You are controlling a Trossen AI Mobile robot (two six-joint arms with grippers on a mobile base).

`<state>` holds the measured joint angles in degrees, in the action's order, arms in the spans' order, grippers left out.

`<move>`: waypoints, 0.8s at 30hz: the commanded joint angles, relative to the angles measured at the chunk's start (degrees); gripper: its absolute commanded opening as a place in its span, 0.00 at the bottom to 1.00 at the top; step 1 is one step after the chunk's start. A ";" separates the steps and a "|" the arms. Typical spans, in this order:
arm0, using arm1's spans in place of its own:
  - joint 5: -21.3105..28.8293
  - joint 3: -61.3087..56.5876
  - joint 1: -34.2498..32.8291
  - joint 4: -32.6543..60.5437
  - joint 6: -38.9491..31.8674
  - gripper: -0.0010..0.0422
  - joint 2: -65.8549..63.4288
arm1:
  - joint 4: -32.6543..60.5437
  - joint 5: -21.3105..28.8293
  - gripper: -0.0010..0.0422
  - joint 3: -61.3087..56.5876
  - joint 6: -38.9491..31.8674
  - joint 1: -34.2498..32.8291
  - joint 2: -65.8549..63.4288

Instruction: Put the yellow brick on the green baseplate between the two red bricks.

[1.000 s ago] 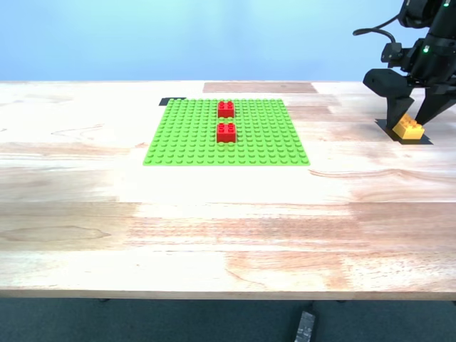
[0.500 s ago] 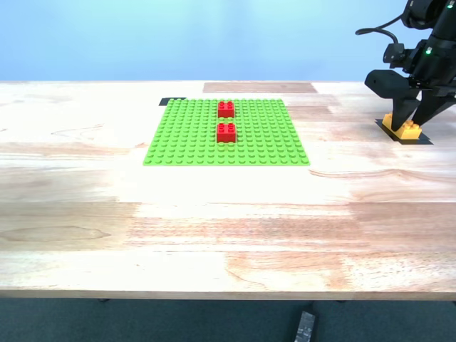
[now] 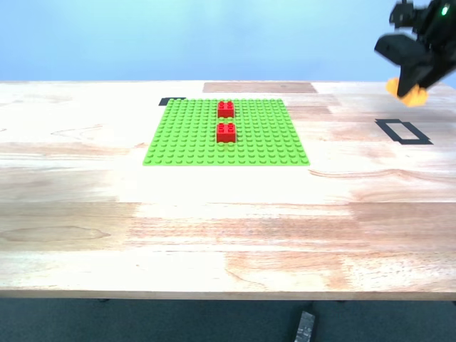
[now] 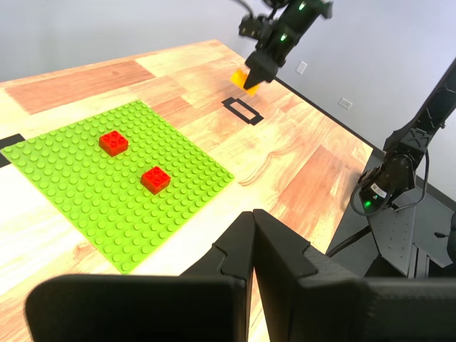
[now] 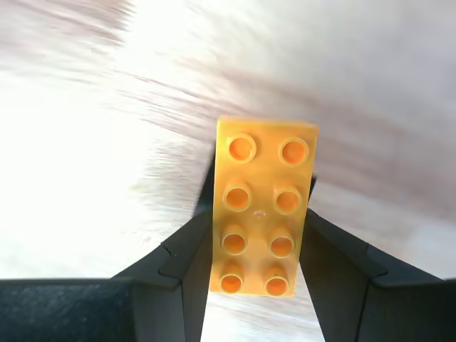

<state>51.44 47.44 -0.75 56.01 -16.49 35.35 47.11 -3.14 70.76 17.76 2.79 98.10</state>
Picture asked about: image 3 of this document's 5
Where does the black tape rectangle outline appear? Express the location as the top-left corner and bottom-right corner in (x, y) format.
(375, 118), (435, 146)

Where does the red two-by-two brick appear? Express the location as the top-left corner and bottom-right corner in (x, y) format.
(217, 100), (236, 119)
(216, 123), (237, 144)

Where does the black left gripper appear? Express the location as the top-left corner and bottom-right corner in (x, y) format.
(373, 0), (456, 98)

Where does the green studded baseplate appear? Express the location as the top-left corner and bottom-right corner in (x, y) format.
(142, 98), (311, 167)

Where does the yellow two-by-four brick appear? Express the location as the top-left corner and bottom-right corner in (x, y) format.
(386, 77), (428, 108)

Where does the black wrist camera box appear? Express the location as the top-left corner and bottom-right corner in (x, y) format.
(388, 0), (415, 30)

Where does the grey scuffed table leg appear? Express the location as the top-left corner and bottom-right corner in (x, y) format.
(294, 310), (318, 342)

